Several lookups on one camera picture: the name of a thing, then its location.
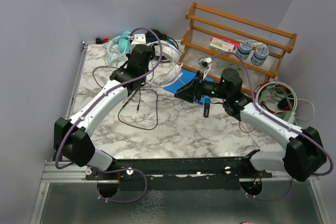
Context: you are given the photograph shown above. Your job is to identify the green headphones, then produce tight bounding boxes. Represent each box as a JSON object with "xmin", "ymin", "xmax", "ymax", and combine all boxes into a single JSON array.
[{"xmin": 253, "ymin": 81, "xmax": 315, "ymax": 126}]

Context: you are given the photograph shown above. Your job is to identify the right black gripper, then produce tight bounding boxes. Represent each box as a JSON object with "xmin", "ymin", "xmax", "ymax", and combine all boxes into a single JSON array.
[{"xmin": 174, "ymin": 71, "xmax": 229, "ymax": 103}]

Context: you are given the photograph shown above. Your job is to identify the right blue-lid jar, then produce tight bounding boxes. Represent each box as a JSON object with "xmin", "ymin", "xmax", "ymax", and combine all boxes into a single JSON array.
[{"xmin": 251, "ymin": 46, "xmax": 269, "ymax": 66}]

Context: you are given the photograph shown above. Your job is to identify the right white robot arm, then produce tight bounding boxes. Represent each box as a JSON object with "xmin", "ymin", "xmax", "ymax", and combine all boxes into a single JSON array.
[{"xmin": 174, "ymin": 68, "xmax": 327, "ymax": 182}]

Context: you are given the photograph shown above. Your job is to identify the red black headphones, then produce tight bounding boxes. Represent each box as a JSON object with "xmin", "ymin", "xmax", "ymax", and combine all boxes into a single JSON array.
[{"xmin": 256, "ymin": 82, "xmax": 298, "ymax": 114}]

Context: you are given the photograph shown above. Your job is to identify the white green box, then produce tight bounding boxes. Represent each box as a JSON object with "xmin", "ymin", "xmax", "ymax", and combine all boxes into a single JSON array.
[{"xmin": 209, "ymin": 37, "xmax": 235, "ymax": 53}]

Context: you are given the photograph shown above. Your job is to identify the blue notebook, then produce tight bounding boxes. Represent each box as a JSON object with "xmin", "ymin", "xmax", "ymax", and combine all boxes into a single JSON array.
[{"xmin": 163, "ymin": 69, "xmax": 214, "ymax": 104}]

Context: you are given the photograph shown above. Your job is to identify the white stick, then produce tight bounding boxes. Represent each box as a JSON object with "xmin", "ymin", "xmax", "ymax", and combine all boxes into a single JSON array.
[{"xmin": 247, "ymin": 132, "xmax": 261, "ymax": 148}]

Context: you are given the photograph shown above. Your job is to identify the tape roll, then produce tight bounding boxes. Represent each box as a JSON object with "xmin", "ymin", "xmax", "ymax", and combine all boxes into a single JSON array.
[{"xmin": 228, "ymin": 64, "xmax": 242, "ymax": 73}]

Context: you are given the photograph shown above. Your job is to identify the black blue headphones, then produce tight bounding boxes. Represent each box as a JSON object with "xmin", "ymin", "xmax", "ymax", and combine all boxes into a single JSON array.
[{"xmin": 146, "ymin": 30, "xmax": 181, "ymax": 62}]

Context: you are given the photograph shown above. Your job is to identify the black blue marker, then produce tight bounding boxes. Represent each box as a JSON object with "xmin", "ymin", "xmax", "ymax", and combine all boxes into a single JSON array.
[{"xmin": 203, "ymin": 98, "xmax": 211, "ymax": 118}]

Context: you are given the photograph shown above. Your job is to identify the left blue-lid jar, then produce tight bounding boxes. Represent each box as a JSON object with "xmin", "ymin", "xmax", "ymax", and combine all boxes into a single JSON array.
[{"xmin": 236, "ymin": 40, "xmax": 253, "ymax": 59}]

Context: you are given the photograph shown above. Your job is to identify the white over-ear headphones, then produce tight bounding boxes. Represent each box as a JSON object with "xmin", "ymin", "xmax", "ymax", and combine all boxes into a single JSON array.
[{"xmin": 146, "ymin": 39, "xmax": 184, "ymax": 87}]

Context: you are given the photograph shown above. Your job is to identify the blue-lid jar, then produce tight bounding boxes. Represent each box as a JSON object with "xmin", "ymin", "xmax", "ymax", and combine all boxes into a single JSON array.
[
  {"xmin": 236, "ymin": 40, "xmax": 253, "ymax": 59},
  {"xmin": 251, "ymin": 46, "xmax": 269, "ymax": 66}
]

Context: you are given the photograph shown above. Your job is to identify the red black connector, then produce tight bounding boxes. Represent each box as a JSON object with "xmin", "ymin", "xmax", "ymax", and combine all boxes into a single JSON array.
[{"xmin": 95, "ymin": 38, "xmax": 109, "ymax": 45}]

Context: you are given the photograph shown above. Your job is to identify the black headphone cable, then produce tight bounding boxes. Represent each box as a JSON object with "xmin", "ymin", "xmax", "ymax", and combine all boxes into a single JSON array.
[{"xmin": 92, "ymin": 66, "xmax": 159, "ymax": 131}]

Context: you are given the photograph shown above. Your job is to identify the teal cat-ear headphones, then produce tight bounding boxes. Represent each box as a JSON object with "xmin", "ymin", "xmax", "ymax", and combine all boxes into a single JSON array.
[{"xmin": 104, "ymin": 31, "xmax": 131, "ymax": 67}]

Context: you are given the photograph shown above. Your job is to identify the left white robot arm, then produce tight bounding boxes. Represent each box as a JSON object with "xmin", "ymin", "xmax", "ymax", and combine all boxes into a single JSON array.
[{"xmin": 54, "ymin": 45, "xmax": 153, "ymax": 179}]

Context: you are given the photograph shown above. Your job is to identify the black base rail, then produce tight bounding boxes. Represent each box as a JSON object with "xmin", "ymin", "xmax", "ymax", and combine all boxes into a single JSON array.
[{"xmin": 84, "ymin": 154, "xmax": 272, "ymax": 191}]

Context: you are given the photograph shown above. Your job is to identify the white headphone cable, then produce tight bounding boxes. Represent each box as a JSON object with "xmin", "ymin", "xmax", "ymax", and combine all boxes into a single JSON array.
[{"xmin": 146, "ymin": 62, "xmax": 195, "ymax": 88}]

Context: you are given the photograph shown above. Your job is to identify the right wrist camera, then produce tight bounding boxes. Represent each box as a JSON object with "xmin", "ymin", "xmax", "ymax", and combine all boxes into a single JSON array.
[{"xmin": 197, "ymin": 57, "xmax": 213, "ymax": 70}]

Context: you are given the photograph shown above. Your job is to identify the wooden shelf rack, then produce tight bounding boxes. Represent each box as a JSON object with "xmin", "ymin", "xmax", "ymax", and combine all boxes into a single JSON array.
[{"xmin": 180, "ymin": 3, "xmax": 297, "ymax": 84}]

